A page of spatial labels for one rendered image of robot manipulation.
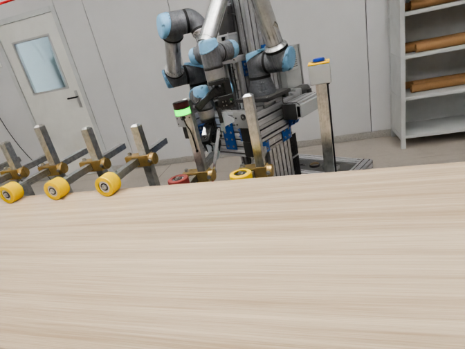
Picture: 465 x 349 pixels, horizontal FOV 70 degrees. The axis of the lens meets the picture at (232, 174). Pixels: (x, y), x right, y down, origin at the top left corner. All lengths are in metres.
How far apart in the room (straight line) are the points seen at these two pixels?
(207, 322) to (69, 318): 0.30
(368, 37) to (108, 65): 2.95
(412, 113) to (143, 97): 3.10
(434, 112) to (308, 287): 3.67
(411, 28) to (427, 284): 3.48
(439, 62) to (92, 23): 3.80
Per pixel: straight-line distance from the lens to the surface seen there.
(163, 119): 4.33
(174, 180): 1.28
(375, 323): 0.61
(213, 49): 1.33
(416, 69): 4.06
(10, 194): 1.67
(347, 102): 3.99
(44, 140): 1.77
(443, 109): 4.24
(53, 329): 0.80
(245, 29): 2.06
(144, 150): 1.47
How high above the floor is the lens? 1.35
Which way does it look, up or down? 22 degrees down
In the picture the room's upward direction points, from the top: 12 degrees counter-clockwise
